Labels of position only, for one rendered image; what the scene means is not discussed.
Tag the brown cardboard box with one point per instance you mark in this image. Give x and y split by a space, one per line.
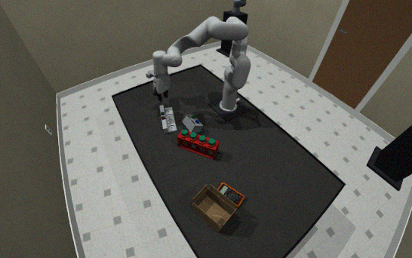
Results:
217 206

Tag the orange rectangular block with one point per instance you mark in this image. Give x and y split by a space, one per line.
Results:
232 194

